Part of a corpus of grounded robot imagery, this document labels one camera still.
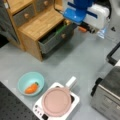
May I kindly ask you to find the blue and white gripper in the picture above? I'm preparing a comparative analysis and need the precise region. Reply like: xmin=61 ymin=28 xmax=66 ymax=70
xmin=62 ymin=0 xmax=110 ymax=34

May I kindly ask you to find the grey drawer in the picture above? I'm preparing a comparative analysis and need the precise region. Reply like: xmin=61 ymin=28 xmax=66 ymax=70
xmin=38 ymin=22 xmax=76 ymax=54

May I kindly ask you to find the orange toy carrot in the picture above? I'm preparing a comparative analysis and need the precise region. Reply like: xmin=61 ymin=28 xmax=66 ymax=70
xmin=25 ymin=82 xmax=39 ymax=94

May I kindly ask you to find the black monitor stand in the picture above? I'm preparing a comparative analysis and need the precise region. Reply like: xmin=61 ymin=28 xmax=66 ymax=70
xmin=106 ymin=42 xmax=120 ymax=65

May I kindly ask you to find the wooden drawer cabinet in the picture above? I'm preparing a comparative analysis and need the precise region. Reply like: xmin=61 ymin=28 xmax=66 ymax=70
xmin=0 ymin=0 xmax=72 ymax=61

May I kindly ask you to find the silver toaster oven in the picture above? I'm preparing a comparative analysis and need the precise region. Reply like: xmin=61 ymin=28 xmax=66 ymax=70
xmin=91 ymin=66 xmax=120 ymax=120

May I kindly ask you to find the pink pan with lid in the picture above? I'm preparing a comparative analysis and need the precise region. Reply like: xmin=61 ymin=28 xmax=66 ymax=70
xmin=42 ymin=76 xmax=76 ymax=117

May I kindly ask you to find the teal bowl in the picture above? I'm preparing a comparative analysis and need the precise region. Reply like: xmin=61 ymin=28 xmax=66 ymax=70
xmin=17 ymin=72 xmax=45 ymax=96

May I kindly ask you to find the white induction cooker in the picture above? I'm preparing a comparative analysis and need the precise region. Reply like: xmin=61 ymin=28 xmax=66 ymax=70
xmin=33 ymin=82 xmax=80 ymax=120

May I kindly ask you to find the black perforated board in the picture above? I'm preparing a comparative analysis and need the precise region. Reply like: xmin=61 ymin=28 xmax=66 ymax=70
xmin=0 ymin=82 xmax=38 ymax=120

